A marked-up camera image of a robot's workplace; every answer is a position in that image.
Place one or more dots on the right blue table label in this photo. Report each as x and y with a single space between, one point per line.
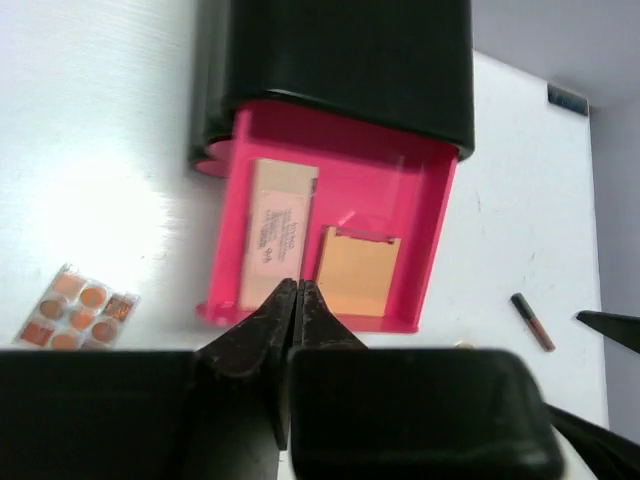
567 100

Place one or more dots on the pink drawer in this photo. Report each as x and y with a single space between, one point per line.
370 178
220 149
213 167

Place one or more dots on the black drawer cabinet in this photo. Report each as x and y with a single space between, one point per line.
406 65

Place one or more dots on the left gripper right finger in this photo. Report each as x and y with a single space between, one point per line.
317 326

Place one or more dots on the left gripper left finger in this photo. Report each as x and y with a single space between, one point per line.
256 349

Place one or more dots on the tan square compact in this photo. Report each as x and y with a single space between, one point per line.
355 270

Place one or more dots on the dark mascara tube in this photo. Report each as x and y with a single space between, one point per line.
532 322

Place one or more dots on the eyeshadow palette clear case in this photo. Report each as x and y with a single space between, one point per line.
77 312

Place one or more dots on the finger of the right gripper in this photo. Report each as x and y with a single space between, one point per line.
623 329

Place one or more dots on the beige foundation bottle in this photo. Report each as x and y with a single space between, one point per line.
278 223

